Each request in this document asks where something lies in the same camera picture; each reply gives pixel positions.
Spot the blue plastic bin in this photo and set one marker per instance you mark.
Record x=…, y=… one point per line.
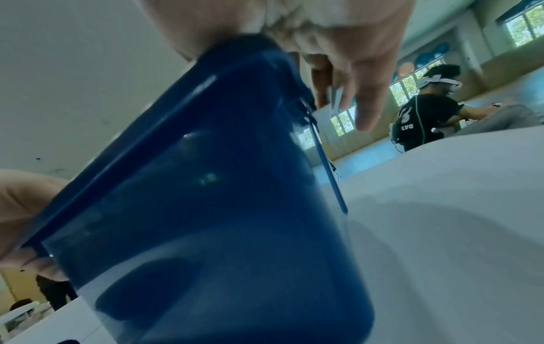
x=212, y=218

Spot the person's left hand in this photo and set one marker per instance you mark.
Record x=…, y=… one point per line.
x=25, y=208

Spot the barred window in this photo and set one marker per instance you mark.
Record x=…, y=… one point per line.
x=344, y=121
x=403, y=88
x=306, y=138
x=525, y=25

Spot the row of exercise balls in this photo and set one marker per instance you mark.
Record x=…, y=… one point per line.
x=429, y=55

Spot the white head-mounted headset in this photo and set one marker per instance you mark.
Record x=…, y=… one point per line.
x=442, y=80

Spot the person's right hand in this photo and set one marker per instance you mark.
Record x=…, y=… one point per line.
x=340, y=33

